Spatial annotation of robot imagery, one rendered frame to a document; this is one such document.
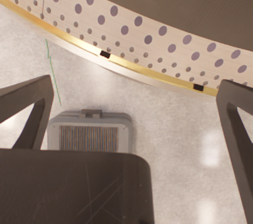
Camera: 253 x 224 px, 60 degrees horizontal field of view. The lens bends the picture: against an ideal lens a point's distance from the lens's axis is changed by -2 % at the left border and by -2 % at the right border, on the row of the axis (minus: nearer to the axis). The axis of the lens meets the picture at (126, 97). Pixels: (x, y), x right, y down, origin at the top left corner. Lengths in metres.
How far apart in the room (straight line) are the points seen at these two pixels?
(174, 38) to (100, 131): 1.07
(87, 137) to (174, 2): 1.16
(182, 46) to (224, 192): 1.68
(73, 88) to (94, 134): 0.41
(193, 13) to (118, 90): 1.29
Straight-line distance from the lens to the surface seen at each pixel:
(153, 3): 0.30
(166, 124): 1.62
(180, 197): 1.86
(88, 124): 1.35
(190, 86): 0.39
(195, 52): 0.35
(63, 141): 1.41
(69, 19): 0.37
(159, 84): 0.39
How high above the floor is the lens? 1.55
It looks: 83 degrees down
